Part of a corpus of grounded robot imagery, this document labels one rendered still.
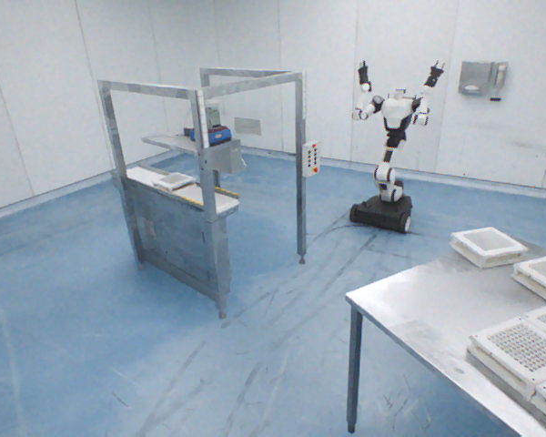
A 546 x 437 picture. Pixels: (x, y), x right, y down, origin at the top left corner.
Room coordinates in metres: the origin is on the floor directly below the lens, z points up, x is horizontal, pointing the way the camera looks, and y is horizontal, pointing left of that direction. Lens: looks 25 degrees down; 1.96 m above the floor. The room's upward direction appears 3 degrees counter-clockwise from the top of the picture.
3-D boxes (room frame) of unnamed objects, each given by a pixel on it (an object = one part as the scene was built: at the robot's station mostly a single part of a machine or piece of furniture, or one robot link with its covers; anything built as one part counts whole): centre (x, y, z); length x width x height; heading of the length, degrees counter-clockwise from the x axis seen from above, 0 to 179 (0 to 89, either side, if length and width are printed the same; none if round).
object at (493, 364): (1.06, -0.84, 0.87); 0.24 x 0.24 x 0.02; 22
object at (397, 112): (4.07, -1.31, 1.12); 0.34 x 0.30 x 0.36; 55
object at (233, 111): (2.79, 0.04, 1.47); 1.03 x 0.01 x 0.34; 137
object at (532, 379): (1.06, -0.84, 0.92); 0.25 x 0.24 x 0.02; 112
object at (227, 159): (2.77, 0.29, 1.14); 0.22 x 0.11 x 0.20; 47
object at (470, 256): (1.79, -1.08, 0.87); 0.24 x 0.24 x 0.02; 12
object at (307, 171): (3.17, -0.35, 0.97); 0.17 x 0.06 x 0.26; 137
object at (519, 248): (1.79, -1.08, 0.92); 0.25 x 0.24 x 0.02; 102
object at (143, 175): (3.08, 0.80, 0.81); 1.35 x 0.25 x 0.05; 47
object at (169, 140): (2.81, 0.53, 1.25); 0.62 x 0.38 x 0.04; 47
